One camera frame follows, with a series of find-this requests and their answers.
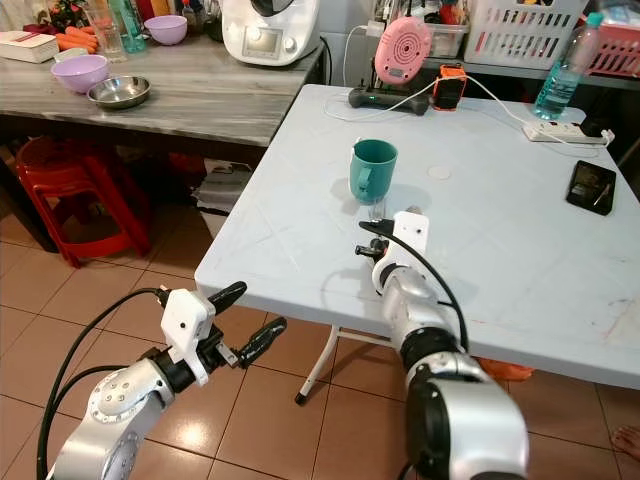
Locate small clear drinking glass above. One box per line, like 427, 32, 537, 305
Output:
366, 197, 388, 225

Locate teal plastic mug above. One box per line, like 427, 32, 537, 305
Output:
349, 139, 399, 205

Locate black handheld device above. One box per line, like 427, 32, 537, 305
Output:
348, 86, 436, 116

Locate white plastic folding table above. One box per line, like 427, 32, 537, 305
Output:
195, 84, 640, 406

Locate orange and black device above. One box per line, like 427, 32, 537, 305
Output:
432, 64, 469, 112

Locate orange slipper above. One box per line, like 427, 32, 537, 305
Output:
475, 358, 536, 383

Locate pink round fan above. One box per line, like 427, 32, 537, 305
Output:
374, 15, 434, 86

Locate red plastic stools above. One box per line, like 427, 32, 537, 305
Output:
15, 135, 151, 269

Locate grey wooden counter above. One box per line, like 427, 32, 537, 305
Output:
0, 40, 326, 149

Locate clear plastic box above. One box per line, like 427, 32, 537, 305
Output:
428, 22, 469, 59

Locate white power strip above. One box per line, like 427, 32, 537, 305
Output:
523, 120, 616, 148

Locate white kitchen food processor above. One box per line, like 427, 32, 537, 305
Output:
220, 0, 321, 68

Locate stainless steel bowl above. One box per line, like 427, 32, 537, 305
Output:
87, 75, 152, 110

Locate white plastic laundry basket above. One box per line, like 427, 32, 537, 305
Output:
465, 0, 589, 69

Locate blue plastic water bottle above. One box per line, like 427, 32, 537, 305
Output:
533, 11, 604, 122

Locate large purple plastic bowl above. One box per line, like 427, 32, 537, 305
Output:
52, 54, 110, 95

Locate small purple plastic bowl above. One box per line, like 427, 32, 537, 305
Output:
144, 15, 189, 46

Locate tall clear glass cup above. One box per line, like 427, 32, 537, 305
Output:
87, 0, 126, 61

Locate teal plastic bottle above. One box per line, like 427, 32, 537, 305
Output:
112, 0, 147, 54

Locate orange carrots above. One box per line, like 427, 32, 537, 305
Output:
57, 27, 99, 53

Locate red plastic basket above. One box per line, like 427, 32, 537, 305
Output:
585, 22, 640, 79

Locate person's bare foot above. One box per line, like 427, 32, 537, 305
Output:
610, 425, 640, 461

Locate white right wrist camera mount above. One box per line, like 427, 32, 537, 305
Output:
387, 210, 430, 269

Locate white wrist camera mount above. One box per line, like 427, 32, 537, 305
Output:
387, 210, 430, 269
163, 288, 218, 386

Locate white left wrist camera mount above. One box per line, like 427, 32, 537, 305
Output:
163, 288, 218, 386

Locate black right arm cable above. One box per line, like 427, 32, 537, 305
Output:
390, 226, 471, 353

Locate white power cable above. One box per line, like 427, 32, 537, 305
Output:
322, 72, 536, 131

